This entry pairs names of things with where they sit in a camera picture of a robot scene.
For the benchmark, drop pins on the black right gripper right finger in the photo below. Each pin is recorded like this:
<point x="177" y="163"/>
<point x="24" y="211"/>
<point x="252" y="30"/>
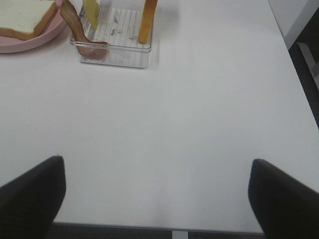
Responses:
<point x="284" y="207"/>

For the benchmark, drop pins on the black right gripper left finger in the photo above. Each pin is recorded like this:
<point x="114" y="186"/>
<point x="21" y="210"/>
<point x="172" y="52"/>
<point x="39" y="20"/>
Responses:
<point x="30" y="202"/>

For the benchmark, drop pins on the bacon strip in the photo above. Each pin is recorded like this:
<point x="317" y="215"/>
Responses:
<point x="70" y="16"/>

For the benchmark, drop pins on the white bread slice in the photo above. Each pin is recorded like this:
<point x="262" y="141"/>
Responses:
<point x="146" y="23"/>
<point x="25" y="19"/>

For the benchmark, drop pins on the pink round plate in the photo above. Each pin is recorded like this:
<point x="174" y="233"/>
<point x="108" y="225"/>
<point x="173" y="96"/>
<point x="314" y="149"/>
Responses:
<point x="51" y="30"/>

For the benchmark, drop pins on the clear plastic right container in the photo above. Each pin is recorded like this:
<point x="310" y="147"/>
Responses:
<point x="118" y="27"/>

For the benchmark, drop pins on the yellow cheese slice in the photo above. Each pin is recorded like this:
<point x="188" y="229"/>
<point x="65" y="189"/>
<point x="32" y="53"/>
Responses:
<point x="91" y="8"/>

